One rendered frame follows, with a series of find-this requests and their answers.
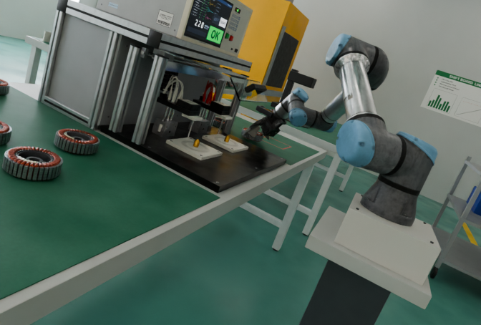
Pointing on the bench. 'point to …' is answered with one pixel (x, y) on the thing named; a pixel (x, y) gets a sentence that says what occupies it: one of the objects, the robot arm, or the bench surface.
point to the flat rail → (195, 71)
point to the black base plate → (230, 178)
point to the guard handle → (255, 88)
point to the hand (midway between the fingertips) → (251, 135)
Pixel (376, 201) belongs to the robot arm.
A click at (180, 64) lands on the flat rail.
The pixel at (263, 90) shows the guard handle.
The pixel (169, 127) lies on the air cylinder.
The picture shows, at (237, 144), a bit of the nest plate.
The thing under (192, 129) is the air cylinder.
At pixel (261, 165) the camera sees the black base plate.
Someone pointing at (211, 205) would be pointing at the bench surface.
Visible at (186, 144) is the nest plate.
